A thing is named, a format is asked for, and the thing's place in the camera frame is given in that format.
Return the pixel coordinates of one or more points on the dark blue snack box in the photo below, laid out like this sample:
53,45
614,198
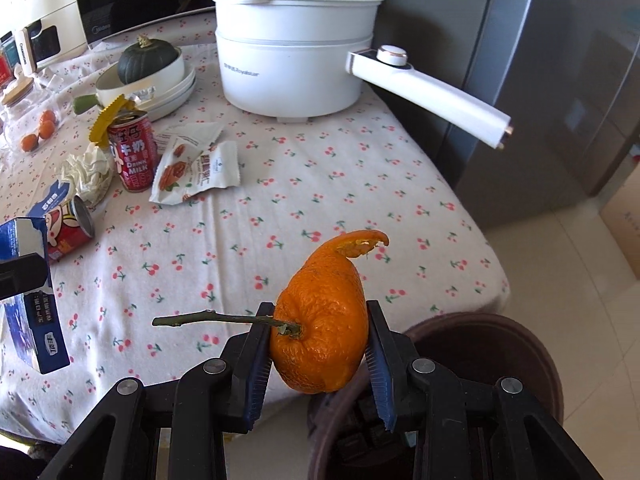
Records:
32,316

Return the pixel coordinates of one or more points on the small orange fruit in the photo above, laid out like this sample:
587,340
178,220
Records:
29,142
46,129
48,116

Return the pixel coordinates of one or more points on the cream bowl with handle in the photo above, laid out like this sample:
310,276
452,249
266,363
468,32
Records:
108,86

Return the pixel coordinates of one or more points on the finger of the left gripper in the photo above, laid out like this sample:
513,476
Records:
22,274

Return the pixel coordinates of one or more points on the brown trash bin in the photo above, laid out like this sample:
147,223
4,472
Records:
488,406

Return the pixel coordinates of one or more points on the white pecan kernels packet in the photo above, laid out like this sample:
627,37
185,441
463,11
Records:
184,168

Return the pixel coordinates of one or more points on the white electric cooking pot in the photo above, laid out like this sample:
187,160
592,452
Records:
299,59

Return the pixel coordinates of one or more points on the dark green pumpkin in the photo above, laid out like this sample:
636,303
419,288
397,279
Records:
145,57

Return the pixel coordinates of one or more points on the grey refrigerator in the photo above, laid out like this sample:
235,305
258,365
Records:
565,71

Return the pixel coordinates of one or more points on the white tissue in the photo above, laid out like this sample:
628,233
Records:
89,175

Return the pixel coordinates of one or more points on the cherry print tablecloth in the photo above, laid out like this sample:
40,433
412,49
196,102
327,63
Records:
230,250

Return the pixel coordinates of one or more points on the white snack packet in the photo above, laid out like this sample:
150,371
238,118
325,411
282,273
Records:
218,168

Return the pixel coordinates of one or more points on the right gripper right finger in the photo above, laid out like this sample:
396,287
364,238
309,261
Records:
388,356

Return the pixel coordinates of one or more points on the cream air fryer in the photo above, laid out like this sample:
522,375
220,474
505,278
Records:
46,32

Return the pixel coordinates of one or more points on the orange peel with stem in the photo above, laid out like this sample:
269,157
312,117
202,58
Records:
320,325

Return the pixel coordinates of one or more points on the red cartoon drink can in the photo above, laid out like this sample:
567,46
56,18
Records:
69,226

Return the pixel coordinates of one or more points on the lower cardboard box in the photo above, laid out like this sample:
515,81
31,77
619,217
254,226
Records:
622,217

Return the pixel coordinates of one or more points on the yellow snack wrapper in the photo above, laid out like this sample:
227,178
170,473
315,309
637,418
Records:
98,133

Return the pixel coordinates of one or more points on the red milk drink can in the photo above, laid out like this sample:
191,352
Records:
134,149

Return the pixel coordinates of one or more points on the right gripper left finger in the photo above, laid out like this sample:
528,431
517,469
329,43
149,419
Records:
249,361

